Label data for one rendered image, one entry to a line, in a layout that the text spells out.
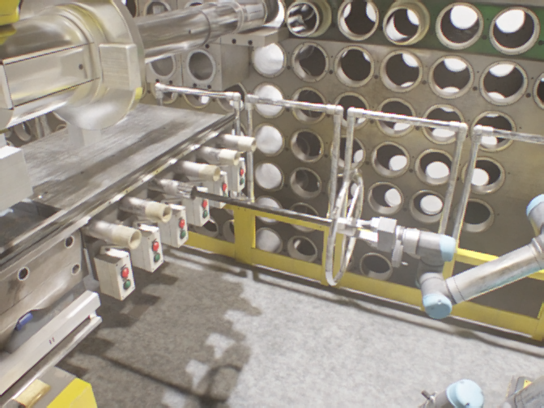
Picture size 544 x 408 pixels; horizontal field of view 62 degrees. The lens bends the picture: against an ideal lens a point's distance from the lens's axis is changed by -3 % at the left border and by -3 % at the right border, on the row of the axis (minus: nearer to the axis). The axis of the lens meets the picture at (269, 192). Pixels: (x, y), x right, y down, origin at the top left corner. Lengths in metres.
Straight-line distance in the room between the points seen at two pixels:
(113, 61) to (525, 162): 2.46
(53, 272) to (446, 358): 1.73
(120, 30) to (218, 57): 1.77
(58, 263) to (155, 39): 0.74
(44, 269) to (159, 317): 1.08
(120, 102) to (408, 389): 1.66
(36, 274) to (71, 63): 0.67
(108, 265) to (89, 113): 0.54
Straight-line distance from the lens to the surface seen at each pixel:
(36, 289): 1.54
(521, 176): 3.08
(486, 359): 2.46
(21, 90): 1.06
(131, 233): 1.48
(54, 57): 1.11
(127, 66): 1.12
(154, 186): 1.80
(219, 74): 2.91
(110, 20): 1.17
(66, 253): 1.58
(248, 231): 2.66
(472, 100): 2.93
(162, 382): 2.20
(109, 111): 1.25
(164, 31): 1.46
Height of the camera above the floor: 1.66
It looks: 28 degrees down
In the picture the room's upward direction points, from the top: straight up
